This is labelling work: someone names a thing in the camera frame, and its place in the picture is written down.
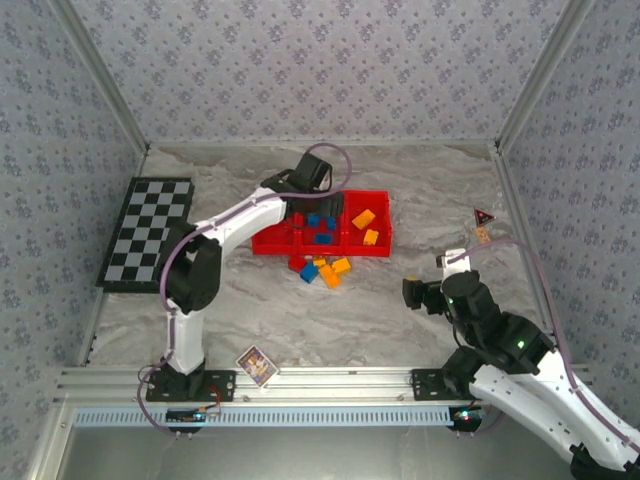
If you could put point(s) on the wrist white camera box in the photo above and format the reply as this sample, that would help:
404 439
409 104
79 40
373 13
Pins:
328 176
452 260

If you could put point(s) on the aluminium frame post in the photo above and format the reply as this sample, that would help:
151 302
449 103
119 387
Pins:
541 75

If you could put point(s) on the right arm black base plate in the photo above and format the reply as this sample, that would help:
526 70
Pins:
425 385

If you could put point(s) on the black grey chessboard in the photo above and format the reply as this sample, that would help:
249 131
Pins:
145 220

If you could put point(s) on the red three-compartment plastic tray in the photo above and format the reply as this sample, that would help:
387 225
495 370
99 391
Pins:
382 210

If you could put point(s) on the aluminium side rail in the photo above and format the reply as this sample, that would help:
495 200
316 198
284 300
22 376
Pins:
517 200

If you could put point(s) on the small dark circuit board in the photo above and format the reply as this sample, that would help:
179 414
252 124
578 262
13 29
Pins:
467 415
185 416

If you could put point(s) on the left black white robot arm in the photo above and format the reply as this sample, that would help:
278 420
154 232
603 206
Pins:
185 340

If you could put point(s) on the aluminium front rail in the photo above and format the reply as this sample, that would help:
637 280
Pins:
325 385

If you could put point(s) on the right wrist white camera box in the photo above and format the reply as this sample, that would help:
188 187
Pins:
452 260

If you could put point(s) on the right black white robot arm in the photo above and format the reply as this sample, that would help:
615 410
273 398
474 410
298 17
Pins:
525 405

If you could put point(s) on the aluminium back rail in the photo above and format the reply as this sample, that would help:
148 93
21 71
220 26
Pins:
320 144

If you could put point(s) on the blue lego brick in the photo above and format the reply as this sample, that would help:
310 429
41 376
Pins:
330 223
313 220
309 272
322 239

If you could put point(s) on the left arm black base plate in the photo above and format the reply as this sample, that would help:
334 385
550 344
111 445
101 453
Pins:
225 385

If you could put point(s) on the aluminium lower frame leg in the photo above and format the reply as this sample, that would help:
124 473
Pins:
52 440

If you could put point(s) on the small yellow lego brick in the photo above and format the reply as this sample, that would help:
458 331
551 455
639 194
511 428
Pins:
319 261

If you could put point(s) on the red triangle sign toy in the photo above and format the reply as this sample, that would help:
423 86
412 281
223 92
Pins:
483 217

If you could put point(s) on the colourful playing card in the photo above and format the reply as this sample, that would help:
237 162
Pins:
256 365

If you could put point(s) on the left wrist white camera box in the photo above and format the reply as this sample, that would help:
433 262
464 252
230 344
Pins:
328 176

